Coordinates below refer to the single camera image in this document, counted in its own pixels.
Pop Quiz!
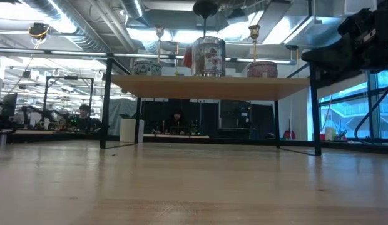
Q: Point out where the white pot with green plant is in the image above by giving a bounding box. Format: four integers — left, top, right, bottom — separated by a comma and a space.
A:
120, 112, 145, 144

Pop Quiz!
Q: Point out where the black equipment rack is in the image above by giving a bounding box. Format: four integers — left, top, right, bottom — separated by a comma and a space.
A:
218, 99, 253, 140

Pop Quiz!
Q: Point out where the grey fabric cover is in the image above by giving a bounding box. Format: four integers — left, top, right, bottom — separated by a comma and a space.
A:
108, 98, 137, 135

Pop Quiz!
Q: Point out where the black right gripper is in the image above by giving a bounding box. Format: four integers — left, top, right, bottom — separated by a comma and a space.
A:
302, 7, 378, 79

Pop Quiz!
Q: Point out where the wooden shelf with black legs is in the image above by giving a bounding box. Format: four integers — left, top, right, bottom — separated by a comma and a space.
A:
100, 57, 322, 156

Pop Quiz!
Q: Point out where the gold candlestick holder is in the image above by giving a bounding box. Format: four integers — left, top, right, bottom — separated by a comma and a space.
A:
248, 24, 262, 63
155, 24, 165, 62

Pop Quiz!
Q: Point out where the long tube light strip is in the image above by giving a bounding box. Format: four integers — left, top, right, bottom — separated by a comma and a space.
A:
0, 48, 297, 66

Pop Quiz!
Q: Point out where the black candlestick holder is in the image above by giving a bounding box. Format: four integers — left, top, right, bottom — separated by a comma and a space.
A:
193, 0, 219, 38

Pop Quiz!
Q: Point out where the black background workstation frame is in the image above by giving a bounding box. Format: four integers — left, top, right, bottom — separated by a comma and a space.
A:
40, 76, 94, 123

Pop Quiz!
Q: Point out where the black computer monitor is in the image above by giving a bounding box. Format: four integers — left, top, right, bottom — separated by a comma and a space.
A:
1, 92, 18, 118

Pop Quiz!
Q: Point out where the black curtain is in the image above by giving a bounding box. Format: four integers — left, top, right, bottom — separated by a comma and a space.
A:
140, 99, 220, 138

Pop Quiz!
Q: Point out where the person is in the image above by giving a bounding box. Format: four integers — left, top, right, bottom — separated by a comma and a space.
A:
167, 111, 187, 135
76, 104, 101, 132

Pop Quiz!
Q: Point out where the red dustpan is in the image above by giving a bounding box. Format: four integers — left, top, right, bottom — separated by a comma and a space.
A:
283, 120, 297, 141

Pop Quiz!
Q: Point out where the blue floral candle tin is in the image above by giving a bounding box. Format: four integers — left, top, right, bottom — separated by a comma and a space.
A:
133, 59, 163, 76

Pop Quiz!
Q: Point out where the pink floral candle tin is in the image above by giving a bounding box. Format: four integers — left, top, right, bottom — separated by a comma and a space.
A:
247, 61, 278, 78

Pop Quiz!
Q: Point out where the tall silver candle tin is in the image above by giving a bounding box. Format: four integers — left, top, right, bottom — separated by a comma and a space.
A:
183, 36, 227, 78

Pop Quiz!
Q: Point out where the black yellow cable reel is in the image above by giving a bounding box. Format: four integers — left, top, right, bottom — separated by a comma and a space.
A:
28, 22, 51, 41

